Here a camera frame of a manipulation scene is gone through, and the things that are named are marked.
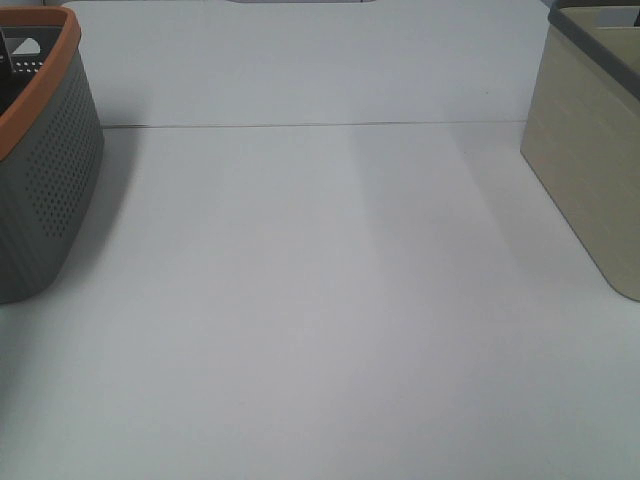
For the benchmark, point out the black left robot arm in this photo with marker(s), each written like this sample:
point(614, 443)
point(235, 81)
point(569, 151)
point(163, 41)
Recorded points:
point(6, 68)

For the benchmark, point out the grey perforated basket orange rim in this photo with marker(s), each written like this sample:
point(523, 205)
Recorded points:
point(51, 147)

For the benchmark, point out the beige basket grey rim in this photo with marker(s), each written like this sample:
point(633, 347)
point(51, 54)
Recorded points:
point(581, 137)

